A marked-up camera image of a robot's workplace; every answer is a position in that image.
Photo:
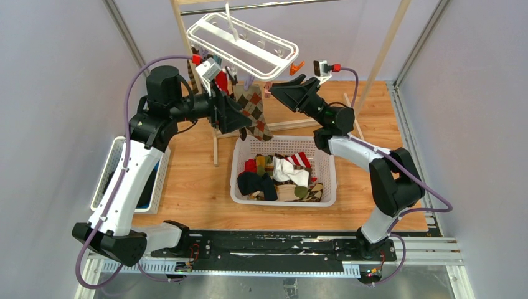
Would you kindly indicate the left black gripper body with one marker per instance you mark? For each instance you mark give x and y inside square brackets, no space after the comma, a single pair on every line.
[207,107]

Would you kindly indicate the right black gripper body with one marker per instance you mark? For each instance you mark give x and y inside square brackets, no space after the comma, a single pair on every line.
[307,100]

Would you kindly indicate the beige orange argyle sock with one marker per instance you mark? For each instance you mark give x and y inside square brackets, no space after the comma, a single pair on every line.
[252,104]

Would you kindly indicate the brown striped sock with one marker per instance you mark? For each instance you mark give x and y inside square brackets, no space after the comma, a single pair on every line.
[192,78]

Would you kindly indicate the white plastic clip hanger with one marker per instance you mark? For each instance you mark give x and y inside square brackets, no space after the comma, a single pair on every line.
[258,53]

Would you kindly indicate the brown argyle sock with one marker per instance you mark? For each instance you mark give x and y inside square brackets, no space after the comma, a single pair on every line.
[243,134]

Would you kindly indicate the red christmas sock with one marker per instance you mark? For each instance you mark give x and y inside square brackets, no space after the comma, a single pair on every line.
[222,82]

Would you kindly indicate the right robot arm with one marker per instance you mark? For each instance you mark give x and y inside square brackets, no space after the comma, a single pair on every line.
[394,179]

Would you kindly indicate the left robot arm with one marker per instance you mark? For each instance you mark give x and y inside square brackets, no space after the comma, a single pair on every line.
[109,231]

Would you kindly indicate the orange hanger clip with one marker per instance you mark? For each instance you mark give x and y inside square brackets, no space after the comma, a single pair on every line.
[294,68]
[267,87]

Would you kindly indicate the purple hanger clip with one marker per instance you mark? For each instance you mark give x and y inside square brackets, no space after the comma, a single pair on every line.
[202,52]
[248,82]

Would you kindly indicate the pile of colourful socks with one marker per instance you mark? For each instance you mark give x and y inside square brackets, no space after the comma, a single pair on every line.
[279,178]

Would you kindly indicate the white centre laundry basket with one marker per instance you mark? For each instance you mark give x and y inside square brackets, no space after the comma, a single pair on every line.
[323,166]

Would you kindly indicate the white laundry basket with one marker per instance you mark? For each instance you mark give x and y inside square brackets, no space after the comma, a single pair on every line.
[323,166]
[111,163]

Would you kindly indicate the white left laundry basket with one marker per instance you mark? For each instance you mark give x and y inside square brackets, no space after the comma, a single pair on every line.
[111,163]

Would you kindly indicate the dark clothes in left basket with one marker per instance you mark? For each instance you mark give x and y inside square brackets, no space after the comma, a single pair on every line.
[145,197]

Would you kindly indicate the wooden clothes rack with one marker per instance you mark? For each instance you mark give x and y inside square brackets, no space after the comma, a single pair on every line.
[294,124]

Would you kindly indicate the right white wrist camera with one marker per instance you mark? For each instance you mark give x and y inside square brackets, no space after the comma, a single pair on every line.
[322,71]

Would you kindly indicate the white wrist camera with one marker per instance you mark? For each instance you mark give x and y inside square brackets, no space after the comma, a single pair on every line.
[207,72]
[322,71]

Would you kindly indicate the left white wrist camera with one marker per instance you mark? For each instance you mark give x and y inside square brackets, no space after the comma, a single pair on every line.
[207,72]

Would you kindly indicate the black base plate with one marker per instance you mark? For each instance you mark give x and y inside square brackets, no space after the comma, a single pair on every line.
[278,251]

